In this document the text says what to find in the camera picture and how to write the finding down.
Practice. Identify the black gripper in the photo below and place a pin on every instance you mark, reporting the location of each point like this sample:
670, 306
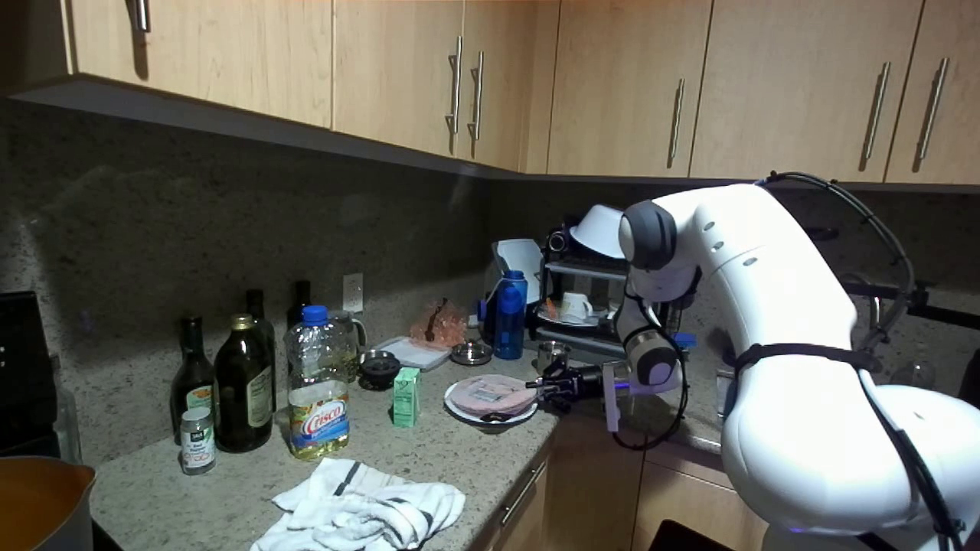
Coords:
581, 387

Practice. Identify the pink sliced ham package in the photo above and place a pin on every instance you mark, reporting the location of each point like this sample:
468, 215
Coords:
495, 396

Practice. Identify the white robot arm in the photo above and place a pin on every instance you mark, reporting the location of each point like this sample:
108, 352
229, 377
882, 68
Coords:
797, 357

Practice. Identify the white round plate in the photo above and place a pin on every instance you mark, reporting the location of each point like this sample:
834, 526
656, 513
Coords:
462, 412

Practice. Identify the white striped towel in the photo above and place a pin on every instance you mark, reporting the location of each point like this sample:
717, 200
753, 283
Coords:
369, 509

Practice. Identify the steel cup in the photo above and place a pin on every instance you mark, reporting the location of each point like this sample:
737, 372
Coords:
554, 350

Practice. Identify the blue water bottle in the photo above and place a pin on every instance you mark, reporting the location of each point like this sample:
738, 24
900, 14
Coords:
511, 322

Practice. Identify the small steel bowl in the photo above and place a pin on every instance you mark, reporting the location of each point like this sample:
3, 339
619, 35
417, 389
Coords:
469, 352

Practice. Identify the white mug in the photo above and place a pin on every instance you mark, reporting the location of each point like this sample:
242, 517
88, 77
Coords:
576, 306

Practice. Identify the black dish rack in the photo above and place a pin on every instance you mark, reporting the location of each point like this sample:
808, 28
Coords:
583, 293

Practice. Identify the wooden lower cabinets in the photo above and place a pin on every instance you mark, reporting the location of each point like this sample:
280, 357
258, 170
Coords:
583, 500

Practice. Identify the wooden cabinets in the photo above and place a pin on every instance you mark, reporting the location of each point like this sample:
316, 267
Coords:
583, 500
256, 50

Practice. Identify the pink packaged meat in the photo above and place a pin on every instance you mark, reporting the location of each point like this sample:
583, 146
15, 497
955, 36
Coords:
443, 324

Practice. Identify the clear container white lid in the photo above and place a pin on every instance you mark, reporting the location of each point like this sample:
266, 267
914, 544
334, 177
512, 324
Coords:
414, 352

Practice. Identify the white jug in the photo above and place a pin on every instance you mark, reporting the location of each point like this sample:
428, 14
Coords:
521, 256

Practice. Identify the blue sponge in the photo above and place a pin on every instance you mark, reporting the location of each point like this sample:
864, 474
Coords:
688, 339

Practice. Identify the small black bowl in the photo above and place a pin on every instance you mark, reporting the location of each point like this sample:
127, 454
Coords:
379, 368

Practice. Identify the white bowl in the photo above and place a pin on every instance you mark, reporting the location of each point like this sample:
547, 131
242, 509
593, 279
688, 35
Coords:
602, 232

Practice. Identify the glass oil cruet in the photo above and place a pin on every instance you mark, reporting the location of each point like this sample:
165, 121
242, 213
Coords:
346, 347

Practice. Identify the plastic bottle blue cap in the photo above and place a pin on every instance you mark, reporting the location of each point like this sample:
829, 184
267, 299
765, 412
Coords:
320, 407

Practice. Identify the dark slim bottle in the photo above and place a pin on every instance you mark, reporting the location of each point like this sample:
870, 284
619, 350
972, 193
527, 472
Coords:
258, 303
299, 293

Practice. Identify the large olive oil bottle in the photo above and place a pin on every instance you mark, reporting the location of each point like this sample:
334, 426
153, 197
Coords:
245, 392

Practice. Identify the small white capped jar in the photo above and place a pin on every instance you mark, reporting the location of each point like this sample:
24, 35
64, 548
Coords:
198, 439

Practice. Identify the dark wine bottle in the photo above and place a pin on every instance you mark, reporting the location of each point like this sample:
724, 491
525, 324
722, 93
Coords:
192, 380

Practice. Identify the kitchen faucet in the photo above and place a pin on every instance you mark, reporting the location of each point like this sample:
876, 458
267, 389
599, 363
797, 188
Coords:
936, 303

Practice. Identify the wooden upper cabinets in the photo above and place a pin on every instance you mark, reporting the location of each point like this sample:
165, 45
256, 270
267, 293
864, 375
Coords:
256, 50

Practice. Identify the orange cooking pot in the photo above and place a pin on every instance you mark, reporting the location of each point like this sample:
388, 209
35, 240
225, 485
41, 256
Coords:
41, 507

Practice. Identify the white wall outlet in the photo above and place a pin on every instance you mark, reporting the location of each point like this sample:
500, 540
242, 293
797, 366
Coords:
352, 292

